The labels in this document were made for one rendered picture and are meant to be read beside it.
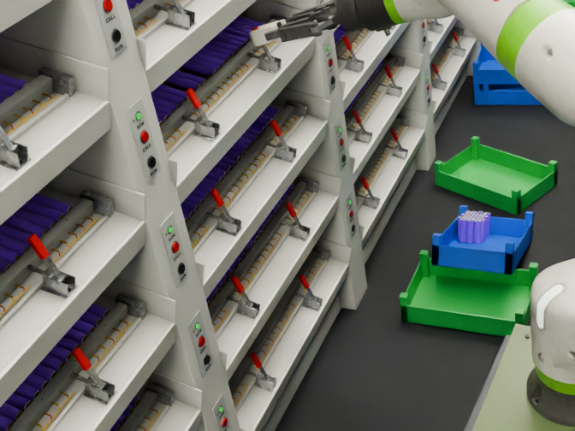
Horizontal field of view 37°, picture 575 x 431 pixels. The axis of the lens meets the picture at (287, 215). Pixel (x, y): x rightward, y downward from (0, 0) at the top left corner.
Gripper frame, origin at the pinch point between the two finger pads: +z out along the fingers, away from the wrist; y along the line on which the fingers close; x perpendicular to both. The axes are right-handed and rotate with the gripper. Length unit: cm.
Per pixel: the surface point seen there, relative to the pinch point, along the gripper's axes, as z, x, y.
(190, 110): 6.6, -3.0, -23.8
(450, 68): 19, -65, 130
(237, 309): 15, -44, -27
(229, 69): 6.3, -2.5, -8.1
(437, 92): 18, -65, 112
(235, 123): 0.9, -8.3, -21.0
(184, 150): 4.1, -6.3, -33.1
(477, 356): -12, -90, 8
